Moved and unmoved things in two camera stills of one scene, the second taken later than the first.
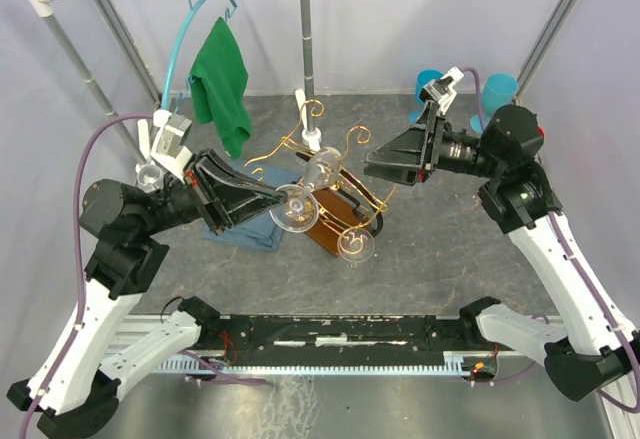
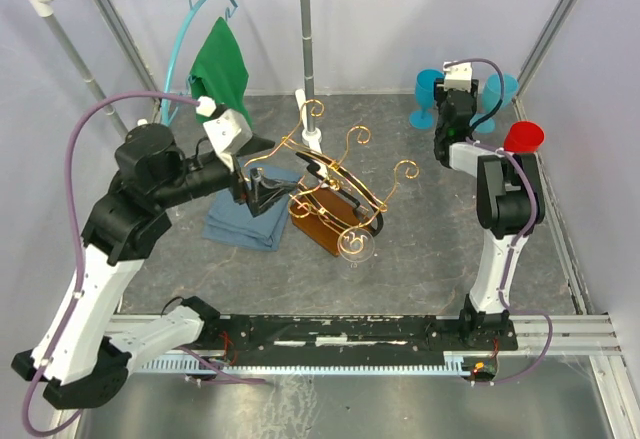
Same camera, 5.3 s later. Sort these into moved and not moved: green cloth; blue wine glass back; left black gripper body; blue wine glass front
Moved: left black gripper body
Not moved: blue wine glass back; green cloth; blue wine glass front
